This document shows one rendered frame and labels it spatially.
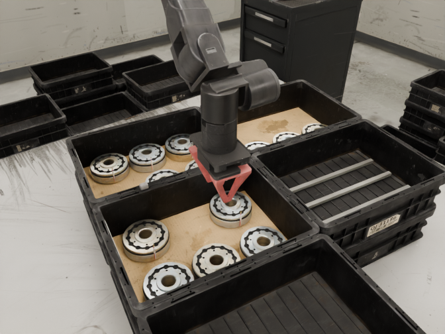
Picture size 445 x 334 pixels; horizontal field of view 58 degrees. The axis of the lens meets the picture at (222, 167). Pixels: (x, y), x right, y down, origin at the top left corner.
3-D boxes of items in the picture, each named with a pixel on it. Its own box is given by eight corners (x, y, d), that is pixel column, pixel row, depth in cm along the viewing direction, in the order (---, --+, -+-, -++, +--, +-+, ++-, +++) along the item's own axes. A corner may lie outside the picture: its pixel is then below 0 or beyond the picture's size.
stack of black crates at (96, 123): (87, 190, 212) (72, 136, 191) (67, 163, 231) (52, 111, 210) (154, 164, 230) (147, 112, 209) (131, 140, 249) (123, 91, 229)
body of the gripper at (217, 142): (222, 134, 72) (222, 97, 67) (251, 165, 64) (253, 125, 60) (189, 143, 69) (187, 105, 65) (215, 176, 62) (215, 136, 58)
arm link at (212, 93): (193, 77, 59) (214, 92, 56) (230, 67, 63) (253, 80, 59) (194, 118, 64) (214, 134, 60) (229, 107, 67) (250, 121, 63)
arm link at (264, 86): (175, 63, 65) (194, 35, 57) (233, 49, 70) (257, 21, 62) (206, 130, 64) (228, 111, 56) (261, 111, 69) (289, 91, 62)
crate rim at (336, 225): (322, 238, 83) (324, 230, 81) (247, 162, 104) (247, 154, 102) (451, 181, 98) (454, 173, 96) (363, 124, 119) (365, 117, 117)
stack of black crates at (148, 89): (154, 164, 230) (146, 93, 203) (132, 140, 249) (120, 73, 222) (212, 141, 249) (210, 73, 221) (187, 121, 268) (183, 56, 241)
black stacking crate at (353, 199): (315, 268, 89) (323, 231, 82) (247, 190, 110) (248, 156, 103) (437, 209, 104) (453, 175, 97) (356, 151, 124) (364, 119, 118)
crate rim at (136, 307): (136, 321, 68) (134, 313, 66) (93, 213, 89) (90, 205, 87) (322, 238, 83) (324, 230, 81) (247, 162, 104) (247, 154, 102)
